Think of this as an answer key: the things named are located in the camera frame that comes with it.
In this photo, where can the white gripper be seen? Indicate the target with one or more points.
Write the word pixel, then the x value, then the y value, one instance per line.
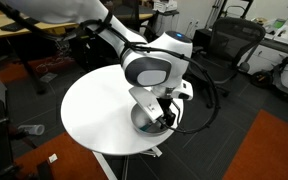
pixel 145 101

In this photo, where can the white table base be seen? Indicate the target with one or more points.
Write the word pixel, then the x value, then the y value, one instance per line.
pixel 103 164

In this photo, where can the black mesh office chair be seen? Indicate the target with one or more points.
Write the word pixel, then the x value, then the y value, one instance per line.
pixel 240 40

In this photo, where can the black keyboard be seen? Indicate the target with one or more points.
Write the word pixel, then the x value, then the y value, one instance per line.
pixel 10 27

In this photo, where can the black tripod stand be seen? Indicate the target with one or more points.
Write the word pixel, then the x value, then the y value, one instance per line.
pixel 232 8

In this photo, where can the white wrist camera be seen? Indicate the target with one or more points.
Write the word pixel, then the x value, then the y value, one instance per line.
pixel 186 90

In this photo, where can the clear plastic bottle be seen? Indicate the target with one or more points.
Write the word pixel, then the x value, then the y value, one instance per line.
pixel 32 129

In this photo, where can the white filing cabinet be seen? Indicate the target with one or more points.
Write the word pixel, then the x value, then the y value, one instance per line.
pixel 166 23

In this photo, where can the black computer tower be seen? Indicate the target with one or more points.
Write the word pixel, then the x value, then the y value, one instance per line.
pixel 84 50

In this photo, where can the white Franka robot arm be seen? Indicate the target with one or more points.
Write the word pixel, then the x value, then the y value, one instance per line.
pixel 157 53

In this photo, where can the black electric scooter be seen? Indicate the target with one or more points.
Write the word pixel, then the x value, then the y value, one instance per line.
pixel 285 78

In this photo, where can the grey bowl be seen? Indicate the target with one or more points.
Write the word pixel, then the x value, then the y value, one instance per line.
pixel 138 117

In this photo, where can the white workbench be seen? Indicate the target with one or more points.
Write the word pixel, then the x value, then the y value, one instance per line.
pixel 285 50

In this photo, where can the light wooden desk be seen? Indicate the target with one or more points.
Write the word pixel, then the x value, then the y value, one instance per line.
pixel 4 21

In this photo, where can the green box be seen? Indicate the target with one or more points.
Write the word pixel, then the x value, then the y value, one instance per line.
pixel 279 23

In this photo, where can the small white paper scrap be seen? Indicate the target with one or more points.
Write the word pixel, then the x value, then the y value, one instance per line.
pixel 53 158

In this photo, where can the black box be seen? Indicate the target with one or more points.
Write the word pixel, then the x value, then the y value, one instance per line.
pixel 202 38

